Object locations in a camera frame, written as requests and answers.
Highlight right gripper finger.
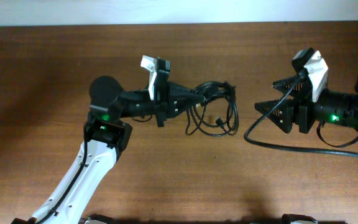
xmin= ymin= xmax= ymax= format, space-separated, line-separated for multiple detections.
xmin=254 ymin=99 xmax=295 ymax=133
xmin=273 ymin=76 xmax=305 ymax=97

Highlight black usb cables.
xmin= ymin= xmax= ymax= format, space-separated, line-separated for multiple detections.
xmin=184 ymin=80 xmax=240 ymax=138

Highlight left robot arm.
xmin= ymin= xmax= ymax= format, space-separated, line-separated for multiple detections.
xmin=26 ymin=73 xmax=205 ymax=223

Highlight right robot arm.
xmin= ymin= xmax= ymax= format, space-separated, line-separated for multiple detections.
xmin=255 ymin=48 xmax=358 ymax=134

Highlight right camera black cable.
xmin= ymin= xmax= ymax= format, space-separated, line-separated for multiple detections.
xmin=243 ymin=71 xmax=358 ymax=163

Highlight camera black cable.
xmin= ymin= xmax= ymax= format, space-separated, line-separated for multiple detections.
xmin=35 ymin=121 xmax=90 ymax=224
xmin=243 ymin=71 xmax=358 ymax=163

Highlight left camera black cable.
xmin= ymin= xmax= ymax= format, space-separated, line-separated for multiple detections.
xmin=35 ymin=121 xmax=90 ymax=224

